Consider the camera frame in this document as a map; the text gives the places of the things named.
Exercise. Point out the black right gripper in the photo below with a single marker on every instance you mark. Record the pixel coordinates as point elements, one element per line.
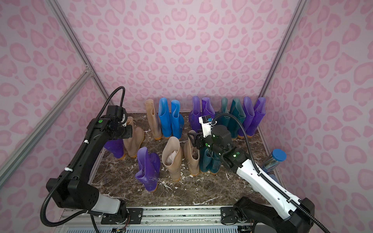
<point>198,141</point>

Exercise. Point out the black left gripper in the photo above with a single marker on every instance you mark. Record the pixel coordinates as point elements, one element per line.
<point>126,131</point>

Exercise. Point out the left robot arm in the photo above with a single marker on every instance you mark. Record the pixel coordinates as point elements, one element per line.
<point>71,189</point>

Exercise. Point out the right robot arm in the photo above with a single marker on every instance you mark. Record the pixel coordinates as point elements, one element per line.
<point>286,213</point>

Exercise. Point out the aluminium diagonal beam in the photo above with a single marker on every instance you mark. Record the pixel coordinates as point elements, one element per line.
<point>19,155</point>

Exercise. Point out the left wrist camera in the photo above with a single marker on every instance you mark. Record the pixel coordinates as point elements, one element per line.
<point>117,112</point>

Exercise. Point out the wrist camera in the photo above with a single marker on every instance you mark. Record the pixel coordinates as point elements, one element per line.
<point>205,122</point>
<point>117,112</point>

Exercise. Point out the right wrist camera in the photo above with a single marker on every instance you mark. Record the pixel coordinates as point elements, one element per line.
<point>205,122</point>

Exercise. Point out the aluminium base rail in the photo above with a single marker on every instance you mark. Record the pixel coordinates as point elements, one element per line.
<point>168,219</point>

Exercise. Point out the aluminium corner post left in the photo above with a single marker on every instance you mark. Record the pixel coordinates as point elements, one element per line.
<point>75,42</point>

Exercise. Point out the aluminium corner post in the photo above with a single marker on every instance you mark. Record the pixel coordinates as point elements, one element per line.
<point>294,21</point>
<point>75,42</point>

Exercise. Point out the aluminium corner post right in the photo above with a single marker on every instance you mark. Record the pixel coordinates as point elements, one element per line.
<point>294,21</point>

